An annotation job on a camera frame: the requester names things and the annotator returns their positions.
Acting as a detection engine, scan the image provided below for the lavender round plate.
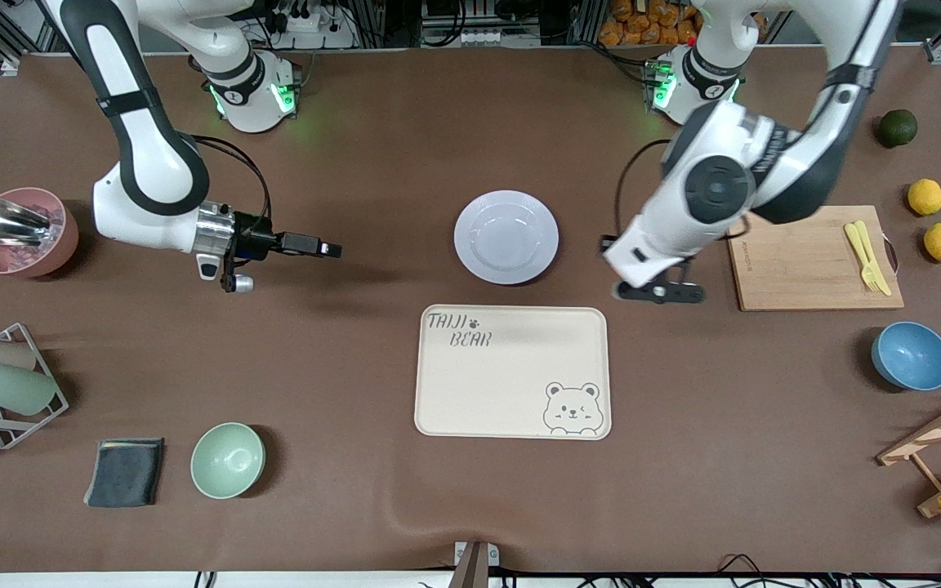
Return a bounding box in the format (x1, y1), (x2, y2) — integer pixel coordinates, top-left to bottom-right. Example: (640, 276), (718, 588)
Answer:
(454, 190), (560, 285)

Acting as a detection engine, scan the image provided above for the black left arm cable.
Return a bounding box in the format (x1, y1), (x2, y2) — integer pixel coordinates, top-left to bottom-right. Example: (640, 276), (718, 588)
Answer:
(615, 139), (671, 239)

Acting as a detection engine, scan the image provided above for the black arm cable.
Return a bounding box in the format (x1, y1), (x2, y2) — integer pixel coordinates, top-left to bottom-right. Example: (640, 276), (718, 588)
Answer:
(191, 135), (272, 239)
(615, 139), (671, 239)

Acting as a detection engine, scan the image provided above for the cream tray with bear print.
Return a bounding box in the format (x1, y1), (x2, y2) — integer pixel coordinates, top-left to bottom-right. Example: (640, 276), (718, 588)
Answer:
(414, 305), (612, 441)

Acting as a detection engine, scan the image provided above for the blue bowl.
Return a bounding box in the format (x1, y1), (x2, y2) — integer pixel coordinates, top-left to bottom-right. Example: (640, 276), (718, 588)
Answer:
(872, 321), (941, 392)

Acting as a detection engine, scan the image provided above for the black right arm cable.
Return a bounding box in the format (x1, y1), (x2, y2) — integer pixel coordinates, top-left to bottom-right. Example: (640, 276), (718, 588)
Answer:
(191, 135), (272, 239)

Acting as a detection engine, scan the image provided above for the white power strip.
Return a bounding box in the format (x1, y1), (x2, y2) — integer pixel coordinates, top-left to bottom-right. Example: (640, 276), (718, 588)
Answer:
(270, 8), (357, 50)

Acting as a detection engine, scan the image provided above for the pink bowl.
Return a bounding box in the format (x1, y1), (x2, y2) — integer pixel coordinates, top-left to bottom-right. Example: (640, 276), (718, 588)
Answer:
(0, 187), (79, 278)

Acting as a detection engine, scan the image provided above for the yellow plastic knife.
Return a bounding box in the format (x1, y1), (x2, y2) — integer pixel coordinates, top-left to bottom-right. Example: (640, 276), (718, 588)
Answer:
(854, 220), (894, 297)

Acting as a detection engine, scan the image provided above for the wooden cutting board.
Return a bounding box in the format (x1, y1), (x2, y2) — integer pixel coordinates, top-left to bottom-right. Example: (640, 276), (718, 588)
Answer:
(726, 205), (905, 312)

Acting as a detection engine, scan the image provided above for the dark green lime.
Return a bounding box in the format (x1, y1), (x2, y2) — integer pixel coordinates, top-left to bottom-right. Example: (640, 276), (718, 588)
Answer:
(879, 109), (919, 149)

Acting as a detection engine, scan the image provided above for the light green bowl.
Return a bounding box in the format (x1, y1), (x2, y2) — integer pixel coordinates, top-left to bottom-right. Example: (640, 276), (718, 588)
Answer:
(190, 421), (266, 500)

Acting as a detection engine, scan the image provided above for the pile of orange-brown toy food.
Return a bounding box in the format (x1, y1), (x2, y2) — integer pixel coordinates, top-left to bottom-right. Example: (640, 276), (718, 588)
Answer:
(599, 0), (704, 47)

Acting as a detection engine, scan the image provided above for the yellow plastic fork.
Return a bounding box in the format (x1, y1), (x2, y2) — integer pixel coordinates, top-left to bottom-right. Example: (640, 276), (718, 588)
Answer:
(845, 222), (882, 293)

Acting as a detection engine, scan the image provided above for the dark grey folded cloth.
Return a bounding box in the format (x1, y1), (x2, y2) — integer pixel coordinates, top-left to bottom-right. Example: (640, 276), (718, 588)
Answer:
(83, 438), (166, 509)

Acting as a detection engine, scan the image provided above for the wooden mug rack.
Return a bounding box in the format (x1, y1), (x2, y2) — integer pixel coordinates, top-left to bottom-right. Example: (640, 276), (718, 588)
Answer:
(876, 384), (941, 520)

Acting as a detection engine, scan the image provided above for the mint green cup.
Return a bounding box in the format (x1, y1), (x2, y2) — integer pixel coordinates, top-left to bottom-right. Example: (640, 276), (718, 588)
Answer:
(0, 362), (58, 416)

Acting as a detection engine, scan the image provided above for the grey wire cup rack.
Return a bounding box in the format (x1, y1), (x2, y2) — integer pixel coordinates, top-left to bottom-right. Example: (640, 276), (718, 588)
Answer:
(0, 323), (70, 451)

